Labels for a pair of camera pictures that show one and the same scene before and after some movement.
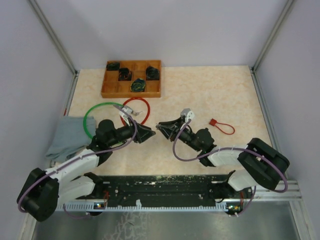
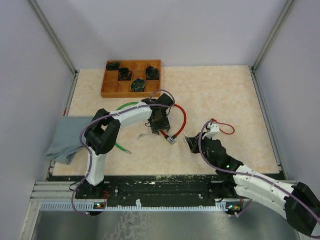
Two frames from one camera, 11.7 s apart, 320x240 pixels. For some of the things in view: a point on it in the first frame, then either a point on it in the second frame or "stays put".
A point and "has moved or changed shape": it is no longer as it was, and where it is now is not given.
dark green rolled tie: (113, 66) stays put
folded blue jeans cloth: (71, 136) stays put
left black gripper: (143, 132) → (165, 125)
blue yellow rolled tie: (138, 85) stays put
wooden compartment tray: (132, 79) stays put
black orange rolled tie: (124, 74) stays put
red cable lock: (122, 121) has moved or changed shape
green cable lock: (86, 112) → (117, 145)
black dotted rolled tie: (152, 73) stays put
